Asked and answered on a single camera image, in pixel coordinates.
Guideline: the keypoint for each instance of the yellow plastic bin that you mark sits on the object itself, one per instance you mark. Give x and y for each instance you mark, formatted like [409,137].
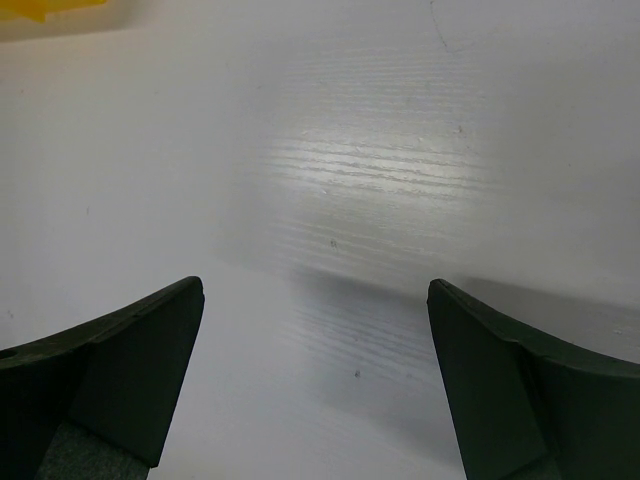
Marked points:
[39,10]

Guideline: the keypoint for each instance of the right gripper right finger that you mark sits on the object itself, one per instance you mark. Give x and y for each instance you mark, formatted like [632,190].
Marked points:
[526,404]

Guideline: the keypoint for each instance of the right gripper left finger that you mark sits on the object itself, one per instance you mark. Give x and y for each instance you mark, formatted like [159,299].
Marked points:
[96,401]

